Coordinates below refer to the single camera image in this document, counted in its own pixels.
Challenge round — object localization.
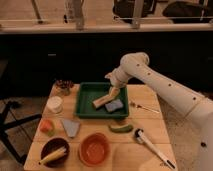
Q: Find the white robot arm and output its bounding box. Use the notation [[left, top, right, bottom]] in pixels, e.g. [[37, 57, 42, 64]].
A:
[[105, 52, 213, 171]]

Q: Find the small glass cup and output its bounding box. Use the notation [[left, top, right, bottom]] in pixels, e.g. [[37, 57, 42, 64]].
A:
[[59, 87, 70, 96]]

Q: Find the white paper cup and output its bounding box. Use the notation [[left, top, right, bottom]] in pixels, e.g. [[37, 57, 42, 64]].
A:
[[47, 96, 63, 114]]

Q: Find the blue sponge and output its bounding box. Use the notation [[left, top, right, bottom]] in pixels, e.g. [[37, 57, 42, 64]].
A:
[[105, 99, 123, 113]]

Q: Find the tan wooden block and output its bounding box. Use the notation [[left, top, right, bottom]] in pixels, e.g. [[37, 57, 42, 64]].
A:
[[92, 95, 112, 108]]

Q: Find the metal fork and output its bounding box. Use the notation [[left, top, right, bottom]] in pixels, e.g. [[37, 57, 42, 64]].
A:
[[129, 102, 160, 113]]

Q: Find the green plastic tray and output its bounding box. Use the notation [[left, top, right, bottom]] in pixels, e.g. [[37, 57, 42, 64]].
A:
[[75, 82, 129, 119]]

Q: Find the green cucumber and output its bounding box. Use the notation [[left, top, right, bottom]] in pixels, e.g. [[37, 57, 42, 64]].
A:
[[108, 124, 134, 133]]

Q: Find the wooden table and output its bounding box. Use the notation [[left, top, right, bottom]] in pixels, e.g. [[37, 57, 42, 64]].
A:
[[24, 85, 175, 171]]

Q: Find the grey blue cloth wedge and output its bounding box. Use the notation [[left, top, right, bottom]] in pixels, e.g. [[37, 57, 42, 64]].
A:
[[61, 119, 80, 138]]

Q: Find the orange bowl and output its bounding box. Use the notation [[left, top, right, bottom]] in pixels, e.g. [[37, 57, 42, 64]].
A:
[[78, 133, 110, 167]]

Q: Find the dark brown bowl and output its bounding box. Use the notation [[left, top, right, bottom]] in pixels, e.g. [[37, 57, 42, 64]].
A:
[[41, 138, 70, 168]]

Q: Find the black office chair base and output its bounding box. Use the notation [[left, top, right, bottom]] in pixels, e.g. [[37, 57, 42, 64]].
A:
[[0, 59, 41, 165]]

